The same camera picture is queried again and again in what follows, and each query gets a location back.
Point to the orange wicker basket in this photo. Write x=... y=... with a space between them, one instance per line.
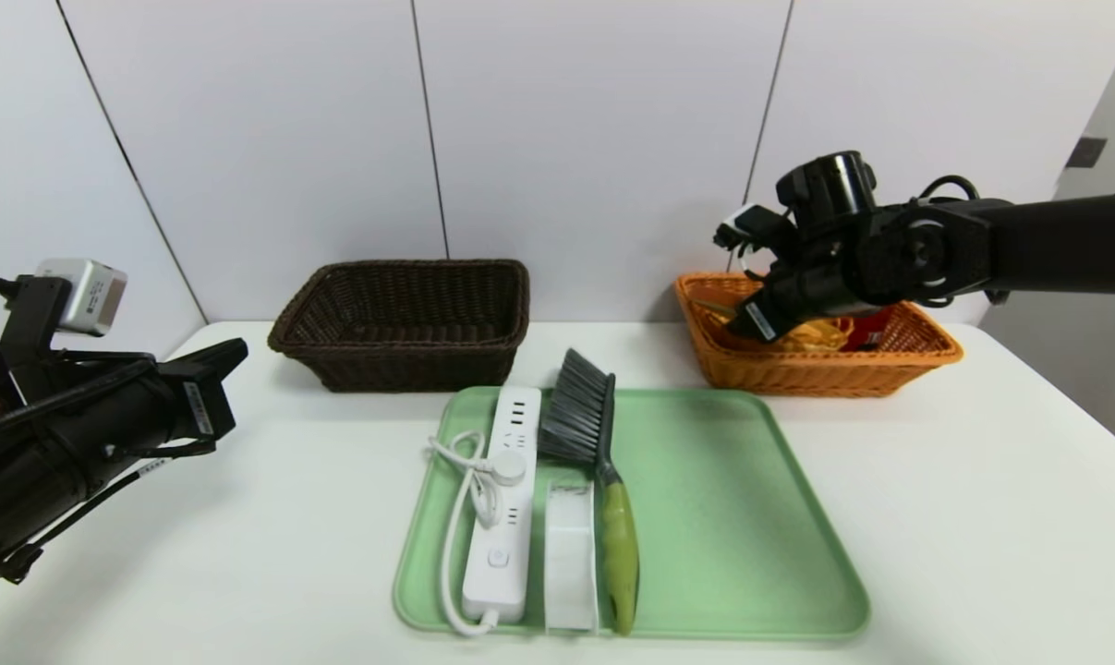
x=797 y=374

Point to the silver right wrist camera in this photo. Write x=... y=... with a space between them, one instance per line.
x=746 y=226

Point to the dark wall plate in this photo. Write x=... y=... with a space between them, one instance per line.
x=1084 y=153

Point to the red soda can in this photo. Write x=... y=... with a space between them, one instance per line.
x=876 y=332

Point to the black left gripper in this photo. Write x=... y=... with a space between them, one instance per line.
x=199 y=407

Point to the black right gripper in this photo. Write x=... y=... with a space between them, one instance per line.
x=761 y=322

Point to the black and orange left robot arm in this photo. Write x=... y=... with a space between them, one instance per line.
x=40 y=462

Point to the small yellow wicker bread tray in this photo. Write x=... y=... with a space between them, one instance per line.
x=811 y=337

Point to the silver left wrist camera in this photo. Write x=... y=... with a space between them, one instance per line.
x=86 y=296

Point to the light green plastic tray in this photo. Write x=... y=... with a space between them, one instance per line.
x=723 y=517

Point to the white tape roll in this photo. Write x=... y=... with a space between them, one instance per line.
x=571 y=563

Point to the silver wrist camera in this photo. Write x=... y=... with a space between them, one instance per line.
x=746 y=226
x=86 y=296

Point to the dark brown wicker basket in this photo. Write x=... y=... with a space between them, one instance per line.
x=409 y=369

